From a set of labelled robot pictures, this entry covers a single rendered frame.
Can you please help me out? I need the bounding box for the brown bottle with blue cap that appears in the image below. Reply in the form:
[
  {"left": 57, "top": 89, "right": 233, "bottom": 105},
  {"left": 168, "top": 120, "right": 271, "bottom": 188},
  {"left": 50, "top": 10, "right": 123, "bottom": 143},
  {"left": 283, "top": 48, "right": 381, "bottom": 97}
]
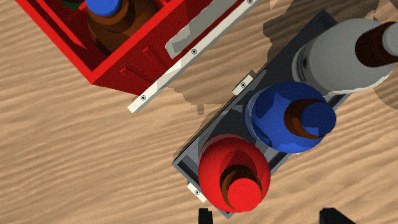
[{"left": 85, "top": 0, "right": 159, "bottom": 57}]

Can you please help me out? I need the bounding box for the red bottle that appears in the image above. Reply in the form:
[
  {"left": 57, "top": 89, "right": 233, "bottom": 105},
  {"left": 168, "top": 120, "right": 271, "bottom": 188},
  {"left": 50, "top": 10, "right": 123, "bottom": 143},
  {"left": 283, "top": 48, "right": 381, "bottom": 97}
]
[{"left": 198, "top": 133, "right": 271, "bottom": 213}]

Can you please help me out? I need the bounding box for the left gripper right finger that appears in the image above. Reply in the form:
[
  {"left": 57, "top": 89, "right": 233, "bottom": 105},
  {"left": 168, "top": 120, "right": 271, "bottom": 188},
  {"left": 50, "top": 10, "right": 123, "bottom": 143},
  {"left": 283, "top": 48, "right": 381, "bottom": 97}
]
[{"left": 319, "top": 208, "right": 356, "bottom": 224}]

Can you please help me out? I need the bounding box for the dark grey tray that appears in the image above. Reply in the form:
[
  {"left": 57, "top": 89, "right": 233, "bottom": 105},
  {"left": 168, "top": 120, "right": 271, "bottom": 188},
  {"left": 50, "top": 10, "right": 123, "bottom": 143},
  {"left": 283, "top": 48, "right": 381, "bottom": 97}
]
[{"left": 172, "top": 9, "right": 352, "bottom": 197}]

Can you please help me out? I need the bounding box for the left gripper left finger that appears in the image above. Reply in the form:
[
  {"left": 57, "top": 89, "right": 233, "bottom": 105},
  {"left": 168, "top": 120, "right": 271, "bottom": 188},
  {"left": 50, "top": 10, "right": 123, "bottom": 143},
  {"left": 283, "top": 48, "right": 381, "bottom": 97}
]
[{"left": 198, "top": 208, "right": 213, "bottom": 224}]

